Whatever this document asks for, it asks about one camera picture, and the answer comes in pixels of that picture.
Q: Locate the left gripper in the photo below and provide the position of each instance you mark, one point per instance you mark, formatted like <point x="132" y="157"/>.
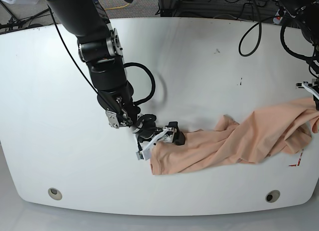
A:
<point x="313" y="87"/>

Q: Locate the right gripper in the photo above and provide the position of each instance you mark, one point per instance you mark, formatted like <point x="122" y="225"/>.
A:
<point x="146" y="130"/>

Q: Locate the peach T-shirt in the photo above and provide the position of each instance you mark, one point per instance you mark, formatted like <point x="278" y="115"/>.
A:
<point x="284" y="128"/>

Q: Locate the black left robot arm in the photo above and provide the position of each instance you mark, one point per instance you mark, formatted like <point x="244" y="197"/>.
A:
<point x="305" y="13"/>

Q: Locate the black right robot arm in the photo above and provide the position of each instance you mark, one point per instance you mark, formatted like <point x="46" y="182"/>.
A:
<point x="99" y="47"/>

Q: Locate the white power strip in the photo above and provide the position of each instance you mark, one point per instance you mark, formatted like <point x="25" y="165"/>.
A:
<point x="278" y="18"/>

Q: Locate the red tape rectangle marking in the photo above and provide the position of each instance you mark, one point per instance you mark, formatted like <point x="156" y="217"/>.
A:
<point x="298" y="160"/>

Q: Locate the right table grommet hole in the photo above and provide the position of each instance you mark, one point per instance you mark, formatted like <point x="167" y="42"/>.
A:
<point x="272" y="196"/>

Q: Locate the table grommet hole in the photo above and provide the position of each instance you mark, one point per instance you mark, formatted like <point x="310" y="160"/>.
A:
<point x="272" y="196"/>
<point x="55" y="194"/>

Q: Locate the left table grommet hole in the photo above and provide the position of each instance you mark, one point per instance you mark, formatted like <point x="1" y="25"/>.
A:
<point x="55" y="194"/>

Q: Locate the black tripod stand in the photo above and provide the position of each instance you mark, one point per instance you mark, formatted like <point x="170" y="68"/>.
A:
<point x="15" y="24"/>

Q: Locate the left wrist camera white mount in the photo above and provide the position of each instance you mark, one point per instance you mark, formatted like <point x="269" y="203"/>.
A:
<point x="303" y="85"/>

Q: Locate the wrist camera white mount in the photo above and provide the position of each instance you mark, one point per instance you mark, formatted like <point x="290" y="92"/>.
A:
<point x="303" y="85"/>
<point x="152" y="145"/>

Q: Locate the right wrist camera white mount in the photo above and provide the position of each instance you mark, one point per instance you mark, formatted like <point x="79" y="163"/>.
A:
<point x="152" y="145"/>

